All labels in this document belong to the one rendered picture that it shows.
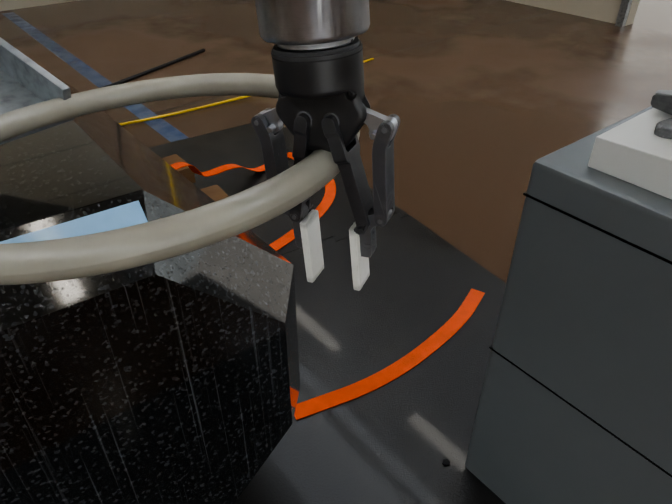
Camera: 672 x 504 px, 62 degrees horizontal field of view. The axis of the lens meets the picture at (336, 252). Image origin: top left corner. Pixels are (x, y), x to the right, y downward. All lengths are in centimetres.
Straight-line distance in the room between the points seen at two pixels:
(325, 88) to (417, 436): 112
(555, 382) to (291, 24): 81
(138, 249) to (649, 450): 85
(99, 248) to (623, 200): 67
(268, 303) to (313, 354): 70
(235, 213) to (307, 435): 107
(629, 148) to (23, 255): 74
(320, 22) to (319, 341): 130
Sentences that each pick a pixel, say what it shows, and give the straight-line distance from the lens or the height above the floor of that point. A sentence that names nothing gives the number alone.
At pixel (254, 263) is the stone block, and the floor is 63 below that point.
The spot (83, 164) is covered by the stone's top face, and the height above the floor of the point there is 80.
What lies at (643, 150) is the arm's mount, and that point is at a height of 85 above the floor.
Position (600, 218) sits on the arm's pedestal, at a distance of 89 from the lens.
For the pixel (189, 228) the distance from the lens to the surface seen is 42.
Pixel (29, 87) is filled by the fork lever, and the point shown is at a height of 91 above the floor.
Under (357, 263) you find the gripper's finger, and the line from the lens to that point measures 54.
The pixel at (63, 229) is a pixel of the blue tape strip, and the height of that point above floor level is 79.
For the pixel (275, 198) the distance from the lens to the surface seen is 45.
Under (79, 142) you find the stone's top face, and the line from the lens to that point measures 100.
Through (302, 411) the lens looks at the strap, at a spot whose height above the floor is 2.
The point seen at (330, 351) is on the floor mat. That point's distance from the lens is 163.
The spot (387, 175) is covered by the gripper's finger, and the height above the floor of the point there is 95.
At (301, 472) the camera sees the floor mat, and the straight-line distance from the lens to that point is 140.
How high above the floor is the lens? 119
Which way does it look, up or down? 36 degrees down
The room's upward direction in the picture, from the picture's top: straight up
